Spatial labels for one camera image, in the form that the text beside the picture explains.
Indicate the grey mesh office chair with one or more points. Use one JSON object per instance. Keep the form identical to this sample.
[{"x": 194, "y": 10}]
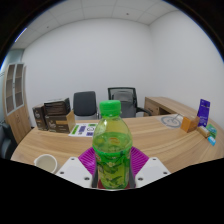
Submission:
[{"x": 128, "y": 105}]

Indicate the small green box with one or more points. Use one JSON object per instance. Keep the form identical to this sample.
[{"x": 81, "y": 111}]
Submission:
[{"x": 211, "y": 130}]

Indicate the black leather armchair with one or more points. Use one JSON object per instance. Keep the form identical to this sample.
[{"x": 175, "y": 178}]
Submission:
[{"x": 6, "y": 143}]

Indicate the tall purple box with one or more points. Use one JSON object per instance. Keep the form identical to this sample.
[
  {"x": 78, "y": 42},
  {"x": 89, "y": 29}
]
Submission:
[{"x": 203, "y": 112}]

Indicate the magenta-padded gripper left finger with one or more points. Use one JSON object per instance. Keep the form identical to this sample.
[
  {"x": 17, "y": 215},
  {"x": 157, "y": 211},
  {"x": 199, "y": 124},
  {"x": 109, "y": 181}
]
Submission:
[{"x": 75, "y": 170}]

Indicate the orange cardboard box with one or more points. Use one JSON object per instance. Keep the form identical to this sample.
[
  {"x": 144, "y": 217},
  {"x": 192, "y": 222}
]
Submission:
[{"x": 188, "y": 124}]

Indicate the black padded office chair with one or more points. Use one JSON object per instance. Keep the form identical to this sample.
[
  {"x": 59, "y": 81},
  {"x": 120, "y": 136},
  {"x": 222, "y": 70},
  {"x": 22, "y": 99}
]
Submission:
[{"x": 85, "y": 103}]

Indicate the small tan box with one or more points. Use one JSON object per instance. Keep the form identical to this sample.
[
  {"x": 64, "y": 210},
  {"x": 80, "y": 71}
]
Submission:
[{"x": 202, "y": 131}]

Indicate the small light blue box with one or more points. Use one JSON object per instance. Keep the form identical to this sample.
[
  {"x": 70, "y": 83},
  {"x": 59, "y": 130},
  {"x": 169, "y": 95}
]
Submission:
[{"x": 211, "y": 140}]

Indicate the white and brown mug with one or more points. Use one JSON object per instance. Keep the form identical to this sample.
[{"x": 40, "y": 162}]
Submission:
[{"x": 46, "y": 163}]

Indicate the green drink bottle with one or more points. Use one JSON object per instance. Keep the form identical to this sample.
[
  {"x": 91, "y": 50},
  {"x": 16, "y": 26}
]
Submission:
[{"x": 112, "y": 156}]

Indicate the round white printed pad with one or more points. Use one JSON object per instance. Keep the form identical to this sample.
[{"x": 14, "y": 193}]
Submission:
[{"x": 170, "y": 121}]

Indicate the long ceiling light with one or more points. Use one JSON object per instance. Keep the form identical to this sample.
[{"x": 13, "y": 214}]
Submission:
[{"x": 20, "y": 35}]

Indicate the dark brown flat box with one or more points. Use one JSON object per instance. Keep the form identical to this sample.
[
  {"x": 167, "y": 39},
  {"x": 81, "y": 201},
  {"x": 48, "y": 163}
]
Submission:
[{"x": 56, "y": 106}]

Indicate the brown box with yellow band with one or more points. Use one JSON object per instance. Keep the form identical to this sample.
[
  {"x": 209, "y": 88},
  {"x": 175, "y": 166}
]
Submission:
[{"x": 58, "y": 124}]

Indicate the white printed leaflet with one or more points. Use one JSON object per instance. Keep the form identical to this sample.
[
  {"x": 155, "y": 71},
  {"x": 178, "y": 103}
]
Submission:
[{"x": 81, "y": 130}]

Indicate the wooden shelf unit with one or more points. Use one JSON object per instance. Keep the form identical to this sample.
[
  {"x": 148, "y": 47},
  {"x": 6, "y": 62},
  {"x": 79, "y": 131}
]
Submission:
[{"x": 16, "y": 113}]

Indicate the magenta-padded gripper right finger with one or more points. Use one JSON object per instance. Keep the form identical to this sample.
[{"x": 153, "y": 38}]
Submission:
[{"x": 151, "y": 170}]

